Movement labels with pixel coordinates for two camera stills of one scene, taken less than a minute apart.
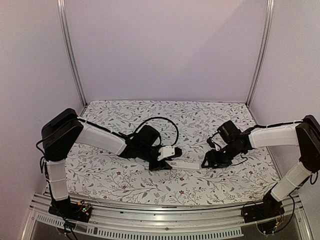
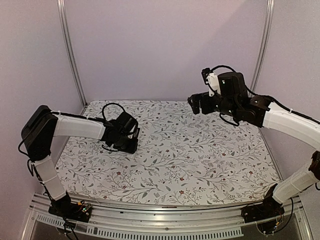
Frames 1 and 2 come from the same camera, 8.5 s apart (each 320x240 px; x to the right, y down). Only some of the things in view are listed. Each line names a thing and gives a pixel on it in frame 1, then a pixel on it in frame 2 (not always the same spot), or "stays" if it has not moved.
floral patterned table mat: x=186 y=123 stays
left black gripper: x=161 y=165 → x=132 y=148
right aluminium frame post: x=270 y=10 stays
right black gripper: x=213 y=160 → x=195 y=105
